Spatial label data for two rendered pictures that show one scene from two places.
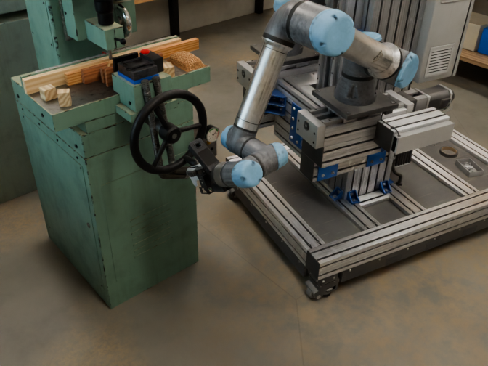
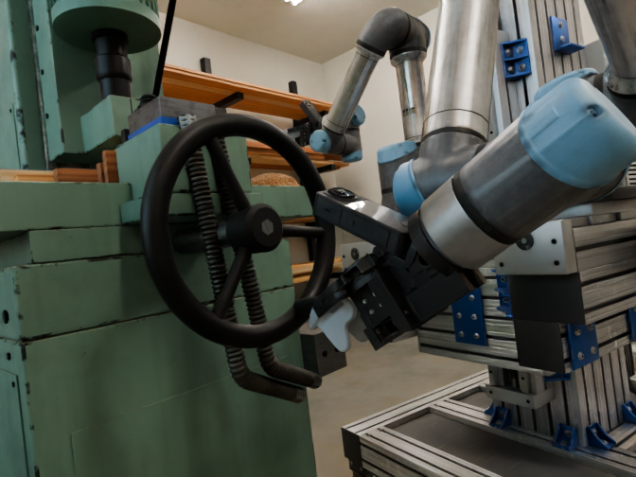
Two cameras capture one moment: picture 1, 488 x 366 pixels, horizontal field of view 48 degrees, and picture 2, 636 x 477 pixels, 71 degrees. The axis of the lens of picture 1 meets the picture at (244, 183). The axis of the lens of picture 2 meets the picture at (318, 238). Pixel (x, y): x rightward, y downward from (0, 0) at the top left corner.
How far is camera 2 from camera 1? 1.32 m
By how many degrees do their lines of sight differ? 36
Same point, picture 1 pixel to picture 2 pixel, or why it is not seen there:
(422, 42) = not seen: hidden behind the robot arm
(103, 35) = (107, 108)
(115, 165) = (118, 371)
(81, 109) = (20, 189)
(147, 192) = (206, 461)
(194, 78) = (289, 199)
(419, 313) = not seen: outside the picture
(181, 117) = (270, 273)
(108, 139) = (98, 293)
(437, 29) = not seen: hidden behind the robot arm
